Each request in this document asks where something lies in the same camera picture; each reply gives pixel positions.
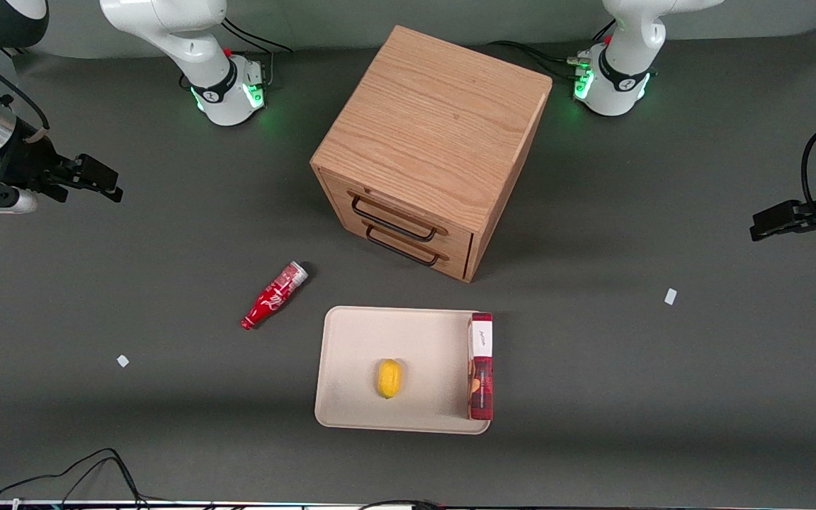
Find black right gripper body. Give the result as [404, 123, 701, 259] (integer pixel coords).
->
[0, 135, 72, 206]

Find red coke bottle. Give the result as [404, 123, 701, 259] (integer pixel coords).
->
[240, 261, 309, 331]

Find beige plastic tray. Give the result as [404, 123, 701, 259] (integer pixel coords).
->
[314, 305, 493, 435]

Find red snack box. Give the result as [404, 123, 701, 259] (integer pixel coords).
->
[467, 312, 494, 421]

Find wooden drawer cabinet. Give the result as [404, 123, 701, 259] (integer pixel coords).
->
[310, 25, 553, 283]

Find yellow lemon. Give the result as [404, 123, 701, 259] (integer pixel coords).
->
[378, 358, 403, 400]

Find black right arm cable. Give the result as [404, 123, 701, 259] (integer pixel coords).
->
[0, 44, 50, 142]

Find black floor cable bundle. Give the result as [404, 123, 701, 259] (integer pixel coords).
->
[0, 447, 150, 510]

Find black left base cables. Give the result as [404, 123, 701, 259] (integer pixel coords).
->
[487, 18, 618, 80]

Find black metal drawer handle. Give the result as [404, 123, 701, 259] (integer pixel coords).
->
[364, 224, 443, 268]
[350, 193, 438, 243]

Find black table edge cable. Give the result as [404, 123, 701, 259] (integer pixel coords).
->
[357, 499, 446, 510]

